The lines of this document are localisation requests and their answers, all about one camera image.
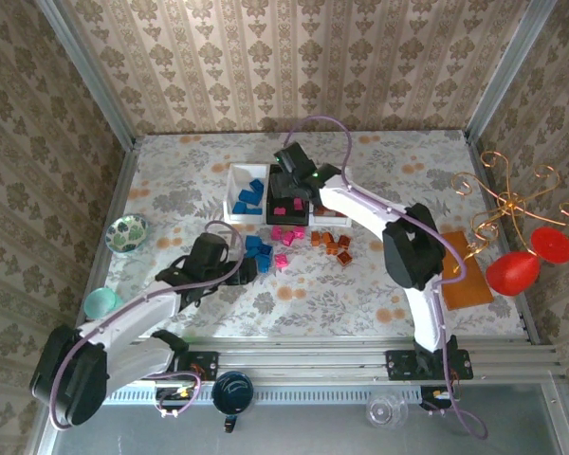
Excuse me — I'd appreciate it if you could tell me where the orange flat board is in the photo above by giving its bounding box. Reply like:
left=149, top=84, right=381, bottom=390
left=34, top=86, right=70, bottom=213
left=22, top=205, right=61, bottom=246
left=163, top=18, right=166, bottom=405
left=438, top=230, right=495, bottom=312

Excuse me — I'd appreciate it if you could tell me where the aluminium front rail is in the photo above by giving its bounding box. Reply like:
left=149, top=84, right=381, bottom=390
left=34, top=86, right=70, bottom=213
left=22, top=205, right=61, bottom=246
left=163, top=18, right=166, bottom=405
left=51, top=337, right=568, bottom=386

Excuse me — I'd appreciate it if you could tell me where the aluminium corner post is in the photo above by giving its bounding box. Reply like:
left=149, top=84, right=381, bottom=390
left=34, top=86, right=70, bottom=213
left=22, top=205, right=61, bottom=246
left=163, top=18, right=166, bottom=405
left=467, top=0, right=559, bottom=141
left=34, top=0, right=138, bottom=149

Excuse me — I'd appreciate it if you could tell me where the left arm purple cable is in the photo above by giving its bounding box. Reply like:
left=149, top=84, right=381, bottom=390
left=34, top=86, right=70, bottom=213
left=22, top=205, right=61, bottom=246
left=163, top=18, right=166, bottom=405
left=49, top=220, right=248, bottom=430

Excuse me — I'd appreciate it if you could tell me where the clear glass cup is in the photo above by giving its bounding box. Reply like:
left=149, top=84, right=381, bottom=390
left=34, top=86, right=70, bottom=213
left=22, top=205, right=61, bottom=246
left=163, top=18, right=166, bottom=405
left=365, top=391, right=409, bottom=430

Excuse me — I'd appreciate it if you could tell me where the leaf patterned bowl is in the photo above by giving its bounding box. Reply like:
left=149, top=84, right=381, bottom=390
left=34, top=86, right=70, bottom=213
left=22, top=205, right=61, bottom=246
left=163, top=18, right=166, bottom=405
left=104, top=213, right=151, bottom=255

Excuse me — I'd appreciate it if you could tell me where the black plastic bin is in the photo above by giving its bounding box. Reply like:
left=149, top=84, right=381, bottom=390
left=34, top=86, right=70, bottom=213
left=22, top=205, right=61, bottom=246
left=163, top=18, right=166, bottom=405
left=264, top=163, right=312, bottom=227

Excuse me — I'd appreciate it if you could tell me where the grey metal shelf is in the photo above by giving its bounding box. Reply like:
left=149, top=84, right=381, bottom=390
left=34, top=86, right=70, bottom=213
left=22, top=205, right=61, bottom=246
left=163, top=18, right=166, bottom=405
left=26, top=372, right=569, bottom=455

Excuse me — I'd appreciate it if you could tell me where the aluminium side rail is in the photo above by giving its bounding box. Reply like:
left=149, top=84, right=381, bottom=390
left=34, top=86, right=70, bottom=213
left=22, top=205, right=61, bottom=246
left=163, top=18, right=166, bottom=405
left=464, top=132, right=540, bottom=345
left=70, top=141, right=138, bottom=347

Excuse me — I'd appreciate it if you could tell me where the dark blue mug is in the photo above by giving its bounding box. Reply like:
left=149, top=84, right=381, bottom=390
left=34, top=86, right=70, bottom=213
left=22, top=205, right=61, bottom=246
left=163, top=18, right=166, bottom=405
left=211, top=369, right=255, bottom=433

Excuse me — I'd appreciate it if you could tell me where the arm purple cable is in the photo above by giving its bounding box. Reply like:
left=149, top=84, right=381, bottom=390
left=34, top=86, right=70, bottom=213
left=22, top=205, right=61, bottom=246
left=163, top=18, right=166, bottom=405
left=282, top=115, right=489, bottom=440
left=49, top=220, right=248, bottom=430

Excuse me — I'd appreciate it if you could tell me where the red plastic goblet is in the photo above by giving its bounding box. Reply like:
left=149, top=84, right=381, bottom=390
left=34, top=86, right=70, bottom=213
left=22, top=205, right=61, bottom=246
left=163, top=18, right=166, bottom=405
left=485, top=226, right=569, bottom=298

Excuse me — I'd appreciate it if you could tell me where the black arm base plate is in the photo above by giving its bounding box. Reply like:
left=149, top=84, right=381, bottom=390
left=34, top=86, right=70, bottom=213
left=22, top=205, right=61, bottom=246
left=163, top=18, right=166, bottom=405
left=385, top=348, right=474, bottom=382
left=170, top=348, right=220, bottom=382

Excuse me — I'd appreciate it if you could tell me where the gold wire stand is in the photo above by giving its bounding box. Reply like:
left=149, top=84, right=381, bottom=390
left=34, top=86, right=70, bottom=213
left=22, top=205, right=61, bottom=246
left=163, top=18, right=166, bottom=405
left=450, top=150, right=569, bottom=261

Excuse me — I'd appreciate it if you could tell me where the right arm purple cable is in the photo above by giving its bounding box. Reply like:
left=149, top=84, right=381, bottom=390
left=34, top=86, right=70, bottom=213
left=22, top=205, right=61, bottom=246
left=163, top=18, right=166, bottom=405
left=282, top=115, right=489, bottom=440

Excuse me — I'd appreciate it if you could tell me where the slotted grey cable duct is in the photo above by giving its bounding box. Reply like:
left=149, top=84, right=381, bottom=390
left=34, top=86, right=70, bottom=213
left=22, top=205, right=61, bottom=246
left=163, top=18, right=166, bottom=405
left=62, top=383, right=431, bottom=408

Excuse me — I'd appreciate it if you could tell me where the white plastic bin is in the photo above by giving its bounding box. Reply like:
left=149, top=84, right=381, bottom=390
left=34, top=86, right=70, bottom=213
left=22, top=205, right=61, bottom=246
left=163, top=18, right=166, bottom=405
left=222, top=163, right=270, bottom=225
left=308, top=164, right=353, bottom=228

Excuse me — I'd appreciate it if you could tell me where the teal plastic cup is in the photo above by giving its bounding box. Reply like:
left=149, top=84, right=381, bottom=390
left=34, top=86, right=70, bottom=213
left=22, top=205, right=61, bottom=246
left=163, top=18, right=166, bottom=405
left=83, top=286, right=124, bottom=321

